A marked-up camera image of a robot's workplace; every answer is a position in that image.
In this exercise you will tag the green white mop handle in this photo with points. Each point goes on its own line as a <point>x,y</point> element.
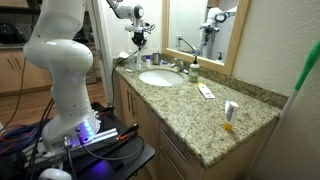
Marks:
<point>311,60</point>

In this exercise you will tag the white tube yellow cap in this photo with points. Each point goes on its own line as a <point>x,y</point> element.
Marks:
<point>205,91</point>

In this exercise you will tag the wooden vanity cabinet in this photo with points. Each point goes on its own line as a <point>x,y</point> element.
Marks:
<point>187,130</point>

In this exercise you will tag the grey metal cup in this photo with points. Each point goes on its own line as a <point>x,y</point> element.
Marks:
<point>156,58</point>

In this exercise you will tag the tall white lotion tube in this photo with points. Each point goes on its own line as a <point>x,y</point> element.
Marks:
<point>138,59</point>

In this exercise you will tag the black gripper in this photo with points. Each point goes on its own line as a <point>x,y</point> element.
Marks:
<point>139,28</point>

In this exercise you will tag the wood framed mirror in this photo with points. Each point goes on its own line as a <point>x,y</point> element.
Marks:
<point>210,30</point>

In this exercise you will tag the upright tube yellow cap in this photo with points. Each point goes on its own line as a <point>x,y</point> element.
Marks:
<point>231,109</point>

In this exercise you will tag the small white bottle blue cap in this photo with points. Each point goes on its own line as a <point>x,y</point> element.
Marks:
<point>148,61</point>

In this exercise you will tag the green soap pump bottle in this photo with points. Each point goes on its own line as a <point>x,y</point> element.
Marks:
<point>194,71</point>

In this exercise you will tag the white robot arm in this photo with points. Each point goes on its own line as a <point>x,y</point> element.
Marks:
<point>52,47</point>

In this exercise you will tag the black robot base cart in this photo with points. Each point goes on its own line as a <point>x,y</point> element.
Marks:
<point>116,152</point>

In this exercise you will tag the white oval sink basin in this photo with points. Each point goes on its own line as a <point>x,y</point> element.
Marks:
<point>159,77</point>

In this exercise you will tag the chrome faucet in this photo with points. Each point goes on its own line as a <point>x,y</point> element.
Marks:
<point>179,64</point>

